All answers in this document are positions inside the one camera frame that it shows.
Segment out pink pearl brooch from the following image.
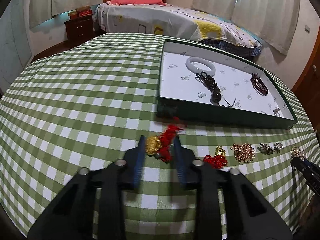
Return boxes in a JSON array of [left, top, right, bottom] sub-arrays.
[[291, 146, 306, 161]]

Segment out silver rhinestone brooch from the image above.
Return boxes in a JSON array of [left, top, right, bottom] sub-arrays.
[[257, 143, 275, 155]]

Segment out red bead gold charm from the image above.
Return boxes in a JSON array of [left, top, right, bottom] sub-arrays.
[[203, 146, 228, 170]]

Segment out gold chain jewelry pile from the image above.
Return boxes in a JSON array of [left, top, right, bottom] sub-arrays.
[[231, 144, 255, 163]]

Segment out dark red bead bracelet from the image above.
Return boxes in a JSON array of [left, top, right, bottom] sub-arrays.
[[250, 73, 269, 96]]

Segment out red cord gold pendant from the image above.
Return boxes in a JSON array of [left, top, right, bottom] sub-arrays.
[[145, 124, 184, 163]]

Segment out dark cord pendant necklace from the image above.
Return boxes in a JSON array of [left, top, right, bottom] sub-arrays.
[[195, 71, 245, 108]]

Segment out pale jade bangle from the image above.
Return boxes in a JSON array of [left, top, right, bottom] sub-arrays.
[[185, 57, 216, 76]]

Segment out small silver earring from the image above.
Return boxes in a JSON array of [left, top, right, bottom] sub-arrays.
[[273, 142, 284, 153]]

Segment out dark green jewelry tray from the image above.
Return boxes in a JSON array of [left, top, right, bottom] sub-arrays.
[[157, 39, 298, 129]]

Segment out brown wooden door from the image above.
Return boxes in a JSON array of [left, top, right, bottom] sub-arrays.
[[291, 28, 320, 111]]

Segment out green checkered tablecloth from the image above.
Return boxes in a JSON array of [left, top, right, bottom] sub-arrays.
[[1, 33, 319, 236]]

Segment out right white curtain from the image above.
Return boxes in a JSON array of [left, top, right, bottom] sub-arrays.
[[191, 0, 300, 55]]

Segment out bed with patterned sheet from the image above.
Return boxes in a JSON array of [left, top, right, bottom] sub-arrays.
[[93, 3, 263, 58]]

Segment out dark wooden nightstand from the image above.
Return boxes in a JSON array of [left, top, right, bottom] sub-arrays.
[[65, 14, 94, 47]]

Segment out red boxes on nightstand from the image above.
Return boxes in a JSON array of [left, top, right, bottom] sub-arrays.
[[68, 5, 92, 20]]

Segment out pink pillow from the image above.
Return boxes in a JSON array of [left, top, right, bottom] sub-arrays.
[[106, 0, 166, 5]]

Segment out wall light switch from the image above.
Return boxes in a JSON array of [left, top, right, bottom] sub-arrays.
[[304, 25, 311, 34]]

